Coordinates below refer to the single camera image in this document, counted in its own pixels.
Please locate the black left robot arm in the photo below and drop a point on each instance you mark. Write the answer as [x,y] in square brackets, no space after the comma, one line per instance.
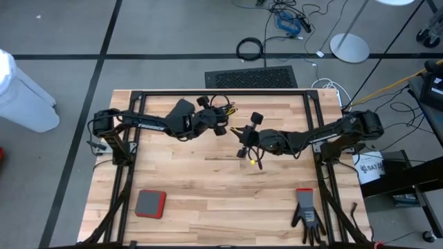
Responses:
[149,126]

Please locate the black power strip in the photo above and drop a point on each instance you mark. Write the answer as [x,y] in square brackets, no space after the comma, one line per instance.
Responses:
[304,24]

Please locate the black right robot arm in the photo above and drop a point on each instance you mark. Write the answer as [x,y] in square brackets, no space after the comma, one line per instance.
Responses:
[311,136]

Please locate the black floor vent grate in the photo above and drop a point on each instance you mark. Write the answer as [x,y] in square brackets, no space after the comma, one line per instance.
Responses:
[251,77]

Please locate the black side desk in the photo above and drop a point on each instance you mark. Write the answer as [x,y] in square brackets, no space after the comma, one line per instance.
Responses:
[424,119]

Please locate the white bagged trash bin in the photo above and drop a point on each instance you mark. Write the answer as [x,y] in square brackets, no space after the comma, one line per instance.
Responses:
[20,100]

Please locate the white printed sheet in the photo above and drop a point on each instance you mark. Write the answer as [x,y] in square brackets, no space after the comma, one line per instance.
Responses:
[370,167]

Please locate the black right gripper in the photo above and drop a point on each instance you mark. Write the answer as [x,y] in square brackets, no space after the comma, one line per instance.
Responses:
[257,140]

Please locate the round pedestal stand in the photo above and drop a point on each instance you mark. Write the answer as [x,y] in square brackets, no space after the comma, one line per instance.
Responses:
[349,48]

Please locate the grey black work glove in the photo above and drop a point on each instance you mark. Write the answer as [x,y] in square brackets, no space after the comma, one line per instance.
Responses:
[308,214]

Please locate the red and grey block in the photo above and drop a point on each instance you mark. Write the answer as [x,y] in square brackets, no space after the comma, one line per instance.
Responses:
[150,204]

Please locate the black low equipment cart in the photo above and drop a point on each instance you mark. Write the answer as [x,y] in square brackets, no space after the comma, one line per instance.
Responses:
[398,180]

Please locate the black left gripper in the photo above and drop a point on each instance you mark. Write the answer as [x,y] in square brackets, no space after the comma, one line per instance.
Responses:
[207,119]

